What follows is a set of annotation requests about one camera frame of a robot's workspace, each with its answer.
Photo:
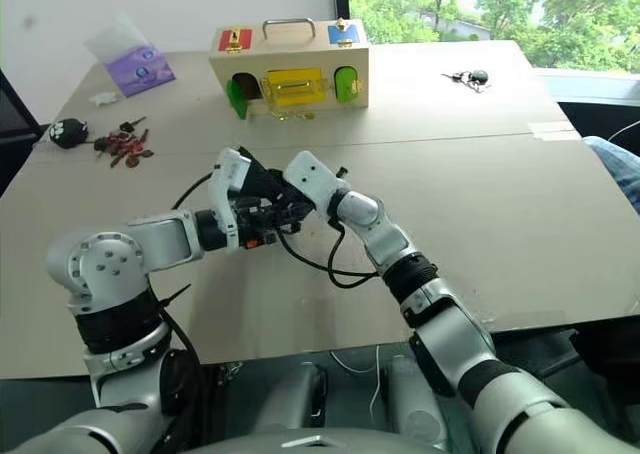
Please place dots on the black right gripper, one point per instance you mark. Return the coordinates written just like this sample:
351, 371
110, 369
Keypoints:
292, 199

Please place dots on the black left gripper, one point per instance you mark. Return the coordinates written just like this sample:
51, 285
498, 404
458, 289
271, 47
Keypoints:
250, 226

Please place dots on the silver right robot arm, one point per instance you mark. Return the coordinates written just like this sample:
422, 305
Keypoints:
385, 234

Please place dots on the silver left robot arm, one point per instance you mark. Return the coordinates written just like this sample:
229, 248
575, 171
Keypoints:
160, 241

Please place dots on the black pouch with paw print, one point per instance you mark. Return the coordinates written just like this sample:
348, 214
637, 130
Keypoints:
70, 133

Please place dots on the green open box door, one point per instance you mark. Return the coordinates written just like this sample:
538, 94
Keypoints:
238, 101

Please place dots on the yellow box door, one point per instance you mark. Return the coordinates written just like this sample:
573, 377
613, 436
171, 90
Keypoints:
292, 86

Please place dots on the wooden lock box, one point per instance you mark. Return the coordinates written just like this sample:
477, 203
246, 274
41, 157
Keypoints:
300, 56

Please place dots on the green closed box door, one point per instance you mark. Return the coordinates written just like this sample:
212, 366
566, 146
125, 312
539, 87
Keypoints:
346, 81

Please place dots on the red latch panel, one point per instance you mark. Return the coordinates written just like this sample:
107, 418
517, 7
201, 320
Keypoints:
235, 39

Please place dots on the red tagged key bunch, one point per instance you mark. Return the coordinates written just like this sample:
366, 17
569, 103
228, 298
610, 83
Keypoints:
125, 146

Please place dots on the purple tissue packet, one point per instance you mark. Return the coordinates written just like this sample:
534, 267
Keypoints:
145, 71

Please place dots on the blue latch panel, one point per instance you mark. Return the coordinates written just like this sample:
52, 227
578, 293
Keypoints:
346, 33

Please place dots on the silver left robot thigh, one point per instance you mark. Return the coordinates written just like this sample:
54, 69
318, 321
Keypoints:
285, 394

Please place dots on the silver robot thigh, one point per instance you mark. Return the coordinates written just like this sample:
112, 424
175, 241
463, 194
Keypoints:
415, 404
285, 394

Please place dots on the crumpled white tissue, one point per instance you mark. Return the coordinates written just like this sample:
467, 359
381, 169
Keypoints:
104, 99

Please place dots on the white tissue sheet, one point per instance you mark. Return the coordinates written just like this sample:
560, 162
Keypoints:
120, 36

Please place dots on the silver key with black head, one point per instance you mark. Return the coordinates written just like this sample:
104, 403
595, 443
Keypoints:
451, 77

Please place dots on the silver robot torso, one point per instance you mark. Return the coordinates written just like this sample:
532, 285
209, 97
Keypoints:
320, 441

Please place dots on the silver right robot thigh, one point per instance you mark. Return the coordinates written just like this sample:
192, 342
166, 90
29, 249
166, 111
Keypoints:
415, 404

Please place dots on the black car key fob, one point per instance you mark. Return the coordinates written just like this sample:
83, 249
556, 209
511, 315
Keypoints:
480, 76

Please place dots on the clear tape strip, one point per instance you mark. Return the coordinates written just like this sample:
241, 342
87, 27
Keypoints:
555, 131

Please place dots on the black seat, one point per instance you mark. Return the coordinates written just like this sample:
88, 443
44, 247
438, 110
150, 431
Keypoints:
595, 116

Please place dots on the person's leg in blue jeans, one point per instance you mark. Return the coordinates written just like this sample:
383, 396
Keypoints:
617, 169

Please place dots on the black object under table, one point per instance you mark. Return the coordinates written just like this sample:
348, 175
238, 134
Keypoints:
607, 349

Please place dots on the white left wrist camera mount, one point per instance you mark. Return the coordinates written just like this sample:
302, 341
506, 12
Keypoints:
222, 194

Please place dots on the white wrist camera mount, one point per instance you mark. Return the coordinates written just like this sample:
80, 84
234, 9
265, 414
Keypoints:
312, 174
222, 194

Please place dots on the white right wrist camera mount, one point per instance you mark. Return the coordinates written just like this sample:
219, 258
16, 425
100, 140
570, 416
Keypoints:
312, 174

